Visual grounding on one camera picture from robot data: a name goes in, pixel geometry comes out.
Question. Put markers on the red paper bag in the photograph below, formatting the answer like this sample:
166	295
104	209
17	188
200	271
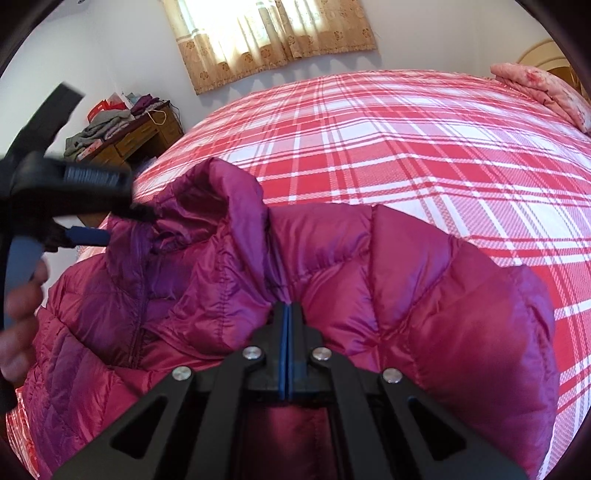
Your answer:
104	107

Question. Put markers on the beige headboard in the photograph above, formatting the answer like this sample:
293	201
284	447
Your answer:
542	54

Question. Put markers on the beige patterned curtain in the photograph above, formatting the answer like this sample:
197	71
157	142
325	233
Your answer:
277	37

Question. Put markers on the red plaid bed sheet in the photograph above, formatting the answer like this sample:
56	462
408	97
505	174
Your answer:
415	138

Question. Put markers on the grey clothes pile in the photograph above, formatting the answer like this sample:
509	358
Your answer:
99	129

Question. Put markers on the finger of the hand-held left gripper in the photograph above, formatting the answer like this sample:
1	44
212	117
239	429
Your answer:
87	236
92	175

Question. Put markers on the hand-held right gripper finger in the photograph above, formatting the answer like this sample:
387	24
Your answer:
282	350
292	350

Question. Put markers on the wooden desk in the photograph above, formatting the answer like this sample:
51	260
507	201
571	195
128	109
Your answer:
138	136

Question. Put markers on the magenta down jacket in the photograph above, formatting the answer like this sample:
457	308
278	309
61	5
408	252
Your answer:
392	277

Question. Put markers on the pink folded blanket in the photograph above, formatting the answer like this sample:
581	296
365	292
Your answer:
549	87

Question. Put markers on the red and white box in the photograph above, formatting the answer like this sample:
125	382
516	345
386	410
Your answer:
90	150

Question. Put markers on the purple folded clothes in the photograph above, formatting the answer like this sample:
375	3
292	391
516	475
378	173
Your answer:
145	104

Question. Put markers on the person's left hand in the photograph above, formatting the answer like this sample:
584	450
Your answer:
21	304

